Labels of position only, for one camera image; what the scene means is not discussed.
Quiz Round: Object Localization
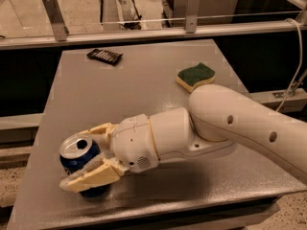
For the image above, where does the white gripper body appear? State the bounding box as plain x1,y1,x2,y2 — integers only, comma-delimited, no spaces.
110,114,159,173

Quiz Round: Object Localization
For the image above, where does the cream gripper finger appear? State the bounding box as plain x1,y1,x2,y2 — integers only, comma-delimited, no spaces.
59,153,125,193
81,123,117,145

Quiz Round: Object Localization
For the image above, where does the blue pepsi can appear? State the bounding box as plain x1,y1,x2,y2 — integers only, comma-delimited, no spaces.
59,134,111,198

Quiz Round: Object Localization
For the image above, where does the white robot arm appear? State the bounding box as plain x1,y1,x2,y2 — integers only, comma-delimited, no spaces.
59,84,307,193

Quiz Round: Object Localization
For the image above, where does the black rxbar chocolate wrapper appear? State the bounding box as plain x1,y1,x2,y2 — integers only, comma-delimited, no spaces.
86,49,123,65

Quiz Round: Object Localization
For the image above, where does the green yellow sponge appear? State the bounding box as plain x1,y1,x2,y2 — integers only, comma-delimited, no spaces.
176,62,215,93

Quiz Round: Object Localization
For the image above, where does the left metal rail bracket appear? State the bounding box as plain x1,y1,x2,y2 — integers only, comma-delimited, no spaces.
42,0,69,41

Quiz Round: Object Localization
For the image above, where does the metal rail bracket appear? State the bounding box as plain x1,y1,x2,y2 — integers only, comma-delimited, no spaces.
185,0,200,34
42,0,69,41

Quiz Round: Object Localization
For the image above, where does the right metal rail bracket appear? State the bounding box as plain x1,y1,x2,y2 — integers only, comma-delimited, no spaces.
185,0,200,34

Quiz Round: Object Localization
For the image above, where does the metal horizontal rail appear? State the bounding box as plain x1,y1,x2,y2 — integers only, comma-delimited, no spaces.
0,20,296,50

